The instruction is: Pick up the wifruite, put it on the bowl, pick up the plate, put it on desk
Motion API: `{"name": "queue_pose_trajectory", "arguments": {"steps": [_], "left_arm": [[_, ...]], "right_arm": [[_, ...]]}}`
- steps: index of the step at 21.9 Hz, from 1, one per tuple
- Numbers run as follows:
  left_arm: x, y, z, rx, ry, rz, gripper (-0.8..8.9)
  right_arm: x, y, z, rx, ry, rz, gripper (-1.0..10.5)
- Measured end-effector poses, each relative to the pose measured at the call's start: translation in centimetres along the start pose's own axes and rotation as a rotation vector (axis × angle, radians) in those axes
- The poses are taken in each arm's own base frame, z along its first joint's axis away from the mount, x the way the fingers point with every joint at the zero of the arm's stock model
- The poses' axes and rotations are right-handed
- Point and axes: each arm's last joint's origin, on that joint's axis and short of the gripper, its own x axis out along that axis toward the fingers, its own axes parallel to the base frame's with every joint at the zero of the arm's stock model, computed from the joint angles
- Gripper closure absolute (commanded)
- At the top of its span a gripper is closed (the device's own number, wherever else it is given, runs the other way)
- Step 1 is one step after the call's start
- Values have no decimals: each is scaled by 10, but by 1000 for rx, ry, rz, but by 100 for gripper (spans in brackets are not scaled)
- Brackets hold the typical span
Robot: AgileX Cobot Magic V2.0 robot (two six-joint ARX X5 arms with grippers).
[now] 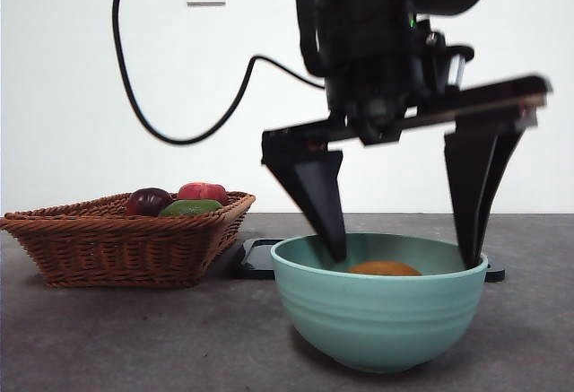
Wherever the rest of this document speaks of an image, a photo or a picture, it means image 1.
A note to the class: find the red apple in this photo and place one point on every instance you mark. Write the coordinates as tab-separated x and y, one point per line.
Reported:
202	191

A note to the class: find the dark purple plum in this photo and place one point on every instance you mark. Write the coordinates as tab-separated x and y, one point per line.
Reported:
147	199

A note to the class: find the dark teal plastic tray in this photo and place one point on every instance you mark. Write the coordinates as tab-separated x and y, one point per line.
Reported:
255	262

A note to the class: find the green fruit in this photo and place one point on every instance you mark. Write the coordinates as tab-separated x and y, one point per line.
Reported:
188	209

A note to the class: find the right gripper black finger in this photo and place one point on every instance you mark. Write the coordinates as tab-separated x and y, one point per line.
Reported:
475	176
318	194

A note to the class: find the pale grey camera box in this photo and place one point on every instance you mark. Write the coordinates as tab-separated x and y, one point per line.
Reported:
459	67

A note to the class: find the teal ceramic bowl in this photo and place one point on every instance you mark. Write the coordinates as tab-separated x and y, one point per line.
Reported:
381	316

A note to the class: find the brown wicker basket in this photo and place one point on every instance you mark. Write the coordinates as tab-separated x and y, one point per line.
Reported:
121	253

